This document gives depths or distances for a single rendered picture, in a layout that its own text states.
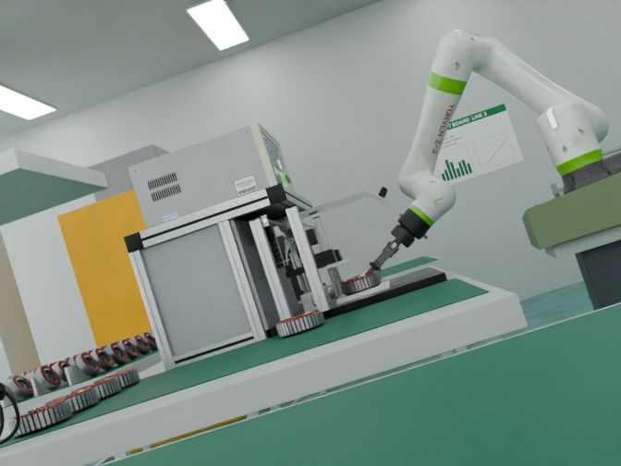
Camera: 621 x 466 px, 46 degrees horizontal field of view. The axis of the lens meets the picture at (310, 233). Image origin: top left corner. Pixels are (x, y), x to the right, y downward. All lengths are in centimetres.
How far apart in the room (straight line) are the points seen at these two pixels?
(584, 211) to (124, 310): 448
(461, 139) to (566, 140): 541
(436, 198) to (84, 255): 415
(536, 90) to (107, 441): 165
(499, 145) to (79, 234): 409
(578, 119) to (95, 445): 150
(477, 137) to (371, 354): 649
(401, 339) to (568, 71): 681
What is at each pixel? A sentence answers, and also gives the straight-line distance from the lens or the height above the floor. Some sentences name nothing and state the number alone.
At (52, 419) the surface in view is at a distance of 148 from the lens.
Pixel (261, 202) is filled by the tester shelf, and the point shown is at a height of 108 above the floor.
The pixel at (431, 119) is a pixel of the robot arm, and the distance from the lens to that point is 232.
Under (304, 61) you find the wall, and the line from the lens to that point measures 768.
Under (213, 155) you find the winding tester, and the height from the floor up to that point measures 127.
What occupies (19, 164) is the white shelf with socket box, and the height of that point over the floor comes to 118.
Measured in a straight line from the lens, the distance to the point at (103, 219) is 597.
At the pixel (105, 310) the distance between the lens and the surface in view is 598.
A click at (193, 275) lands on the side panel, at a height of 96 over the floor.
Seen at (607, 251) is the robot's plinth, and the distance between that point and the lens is 208.
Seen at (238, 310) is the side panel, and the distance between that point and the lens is 190.
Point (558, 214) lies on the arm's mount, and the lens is 194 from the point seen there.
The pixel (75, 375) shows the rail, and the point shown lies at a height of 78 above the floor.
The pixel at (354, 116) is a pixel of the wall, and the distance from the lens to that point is 752.
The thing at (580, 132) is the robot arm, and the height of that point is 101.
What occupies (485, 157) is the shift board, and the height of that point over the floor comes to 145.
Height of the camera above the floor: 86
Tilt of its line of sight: 3 degrees up
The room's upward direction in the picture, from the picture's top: 18 degrees counter-clockwise
